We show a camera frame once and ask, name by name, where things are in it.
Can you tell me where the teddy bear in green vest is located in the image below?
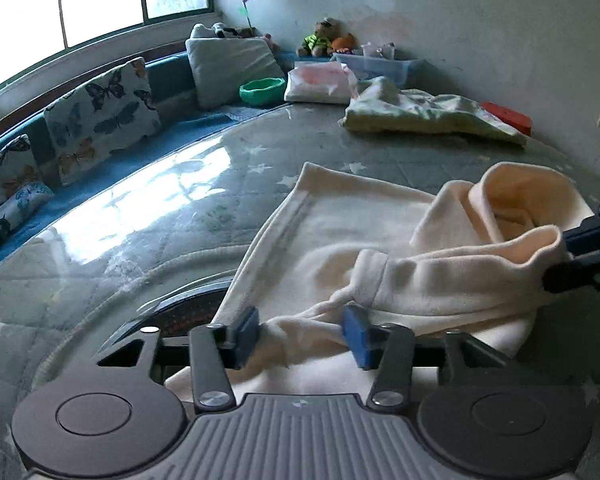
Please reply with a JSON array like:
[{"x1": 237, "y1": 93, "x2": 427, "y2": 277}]
[{"x1": 297, "y1": 18, "x2": 339, "y2": 58}]

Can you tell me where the orange plush toy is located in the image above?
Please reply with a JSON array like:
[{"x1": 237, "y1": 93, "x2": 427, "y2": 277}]
[{"x1": 329, "y1": 34, "x2": 356, "y2": 54}]

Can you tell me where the cream fleece garment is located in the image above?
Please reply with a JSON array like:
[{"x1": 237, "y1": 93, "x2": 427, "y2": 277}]
[{"x1": 215, "y1": 162, "x2": 592, "y2": 396}]

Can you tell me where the black round cooktop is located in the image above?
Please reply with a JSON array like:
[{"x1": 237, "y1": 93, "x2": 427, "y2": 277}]
[{"x1": 98, "y1": 278, "x2": 230, "y2": 352}]

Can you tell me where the small butterfly cushion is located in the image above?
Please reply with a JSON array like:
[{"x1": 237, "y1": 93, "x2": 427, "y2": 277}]
[{"x1": 0, "y1": 134, "x2": 54, "y2": 249}]

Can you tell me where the grey quilted star table cover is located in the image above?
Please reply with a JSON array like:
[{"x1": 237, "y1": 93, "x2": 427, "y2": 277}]
[{"x1": 0, "y1": 105, "x2": 600, "y2": 479}]

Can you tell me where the blue bench sofa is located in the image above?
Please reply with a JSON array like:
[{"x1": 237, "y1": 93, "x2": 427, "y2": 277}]
[{"x1": 0, "y1": 49, "x2": 342, "y2": 281}]

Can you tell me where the green floral folded blanket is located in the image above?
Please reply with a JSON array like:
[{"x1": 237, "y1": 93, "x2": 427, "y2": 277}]
[{"x1": 340, "y1": 77, "x2": 527, "y2": 146}]

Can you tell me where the large butterfly cushion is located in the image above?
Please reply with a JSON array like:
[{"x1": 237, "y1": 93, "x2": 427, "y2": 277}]
[{"x1": 43, "y1": 56, "x2": 161, "y2": 185}]

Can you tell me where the red plastic stool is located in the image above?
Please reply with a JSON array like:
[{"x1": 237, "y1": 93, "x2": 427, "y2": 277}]
[{"x1": 481, "y1": 102, "x2": 532, "y2": 136}]

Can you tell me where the pink white folded cloth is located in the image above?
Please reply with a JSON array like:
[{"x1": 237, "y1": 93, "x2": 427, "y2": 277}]
[{"x1": 284, "y1": 61, "x2": 358, "y2": 105}]

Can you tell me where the grey plain cushion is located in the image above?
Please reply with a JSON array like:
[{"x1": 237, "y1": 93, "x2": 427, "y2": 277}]
[{"x1": 185, "y1": 38, "x2": 284, "y2": 110}]

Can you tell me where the green plastic bowl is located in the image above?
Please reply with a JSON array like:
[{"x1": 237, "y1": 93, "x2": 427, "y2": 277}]
[{"x1": 239, "y1": 77, "x2": 286, "y2": 107}]

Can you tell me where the clear plastic storage box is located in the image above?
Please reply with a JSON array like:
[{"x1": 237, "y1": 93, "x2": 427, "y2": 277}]
[{"x1": 332, "y1": 53, "x2": 424, "y2": 89}]

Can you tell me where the black white plush toy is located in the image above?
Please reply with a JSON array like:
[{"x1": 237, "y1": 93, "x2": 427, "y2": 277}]
[{"x1": 189, "y1": 22, "x2": 245, "y2": 39}]

